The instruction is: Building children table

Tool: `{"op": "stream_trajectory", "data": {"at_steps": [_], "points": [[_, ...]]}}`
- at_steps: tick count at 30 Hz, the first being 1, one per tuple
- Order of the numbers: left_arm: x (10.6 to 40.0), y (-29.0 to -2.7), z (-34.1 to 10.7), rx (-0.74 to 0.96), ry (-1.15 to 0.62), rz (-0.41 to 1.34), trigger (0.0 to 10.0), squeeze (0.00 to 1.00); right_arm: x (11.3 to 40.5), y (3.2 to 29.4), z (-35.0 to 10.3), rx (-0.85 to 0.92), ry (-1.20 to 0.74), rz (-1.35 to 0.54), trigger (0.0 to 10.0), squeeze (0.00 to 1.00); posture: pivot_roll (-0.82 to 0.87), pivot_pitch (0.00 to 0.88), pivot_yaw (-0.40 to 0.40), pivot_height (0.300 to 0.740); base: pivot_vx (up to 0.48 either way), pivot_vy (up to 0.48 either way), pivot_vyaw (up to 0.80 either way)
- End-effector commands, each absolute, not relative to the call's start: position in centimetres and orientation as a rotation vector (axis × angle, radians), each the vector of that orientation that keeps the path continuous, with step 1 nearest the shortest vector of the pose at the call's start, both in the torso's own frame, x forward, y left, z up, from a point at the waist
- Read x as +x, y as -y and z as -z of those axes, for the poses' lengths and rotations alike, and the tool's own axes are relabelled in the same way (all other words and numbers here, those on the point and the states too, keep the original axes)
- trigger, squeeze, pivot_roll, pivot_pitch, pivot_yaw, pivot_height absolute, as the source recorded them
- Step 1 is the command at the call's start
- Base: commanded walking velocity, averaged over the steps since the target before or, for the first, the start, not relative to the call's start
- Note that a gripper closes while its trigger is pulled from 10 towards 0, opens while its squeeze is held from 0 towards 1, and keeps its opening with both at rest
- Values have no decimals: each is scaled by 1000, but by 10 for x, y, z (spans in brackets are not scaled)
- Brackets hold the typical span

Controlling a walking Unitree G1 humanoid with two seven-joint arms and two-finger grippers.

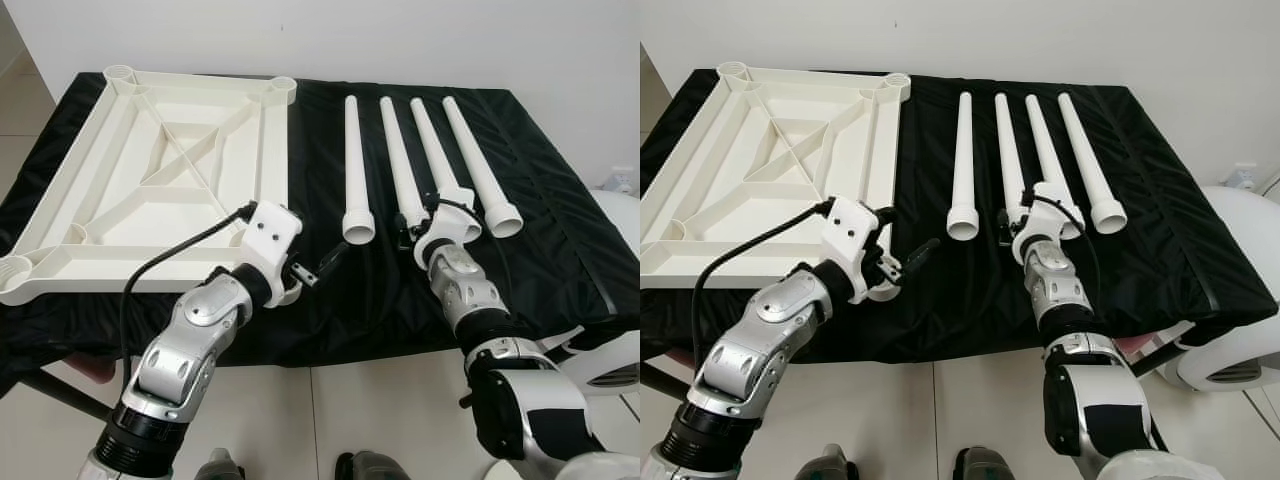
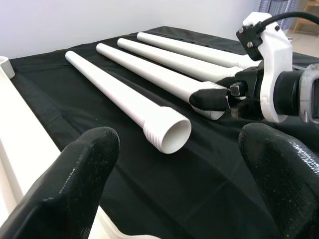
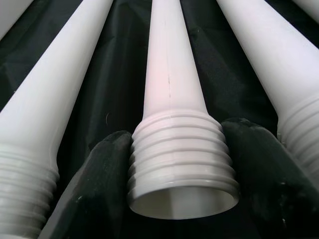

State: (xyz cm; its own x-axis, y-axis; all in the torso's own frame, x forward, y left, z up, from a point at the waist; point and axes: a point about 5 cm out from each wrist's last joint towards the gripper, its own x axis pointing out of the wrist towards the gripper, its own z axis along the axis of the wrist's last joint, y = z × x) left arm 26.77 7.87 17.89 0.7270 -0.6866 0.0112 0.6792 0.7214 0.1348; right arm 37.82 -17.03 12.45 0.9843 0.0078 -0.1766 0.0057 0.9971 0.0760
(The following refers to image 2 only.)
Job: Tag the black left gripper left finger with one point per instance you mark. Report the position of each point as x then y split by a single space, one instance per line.
62 189

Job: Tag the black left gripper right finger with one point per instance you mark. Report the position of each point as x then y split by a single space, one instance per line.
286 189

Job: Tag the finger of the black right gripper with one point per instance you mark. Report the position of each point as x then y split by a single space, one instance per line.
209 99

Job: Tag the white plastic table leg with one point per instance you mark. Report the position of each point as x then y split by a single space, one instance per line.
187 48
112 94
149 72
174 59

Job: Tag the white plastic children table top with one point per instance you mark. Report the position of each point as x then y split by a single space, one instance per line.
15 119

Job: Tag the blue plastic rack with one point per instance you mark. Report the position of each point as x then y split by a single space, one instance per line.
265 5

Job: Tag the black cloth table cover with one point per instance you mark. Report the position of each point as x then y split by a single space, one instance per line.
174 186

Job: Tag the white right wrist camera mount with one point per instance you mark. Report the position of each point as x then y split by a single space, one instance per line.
276 57

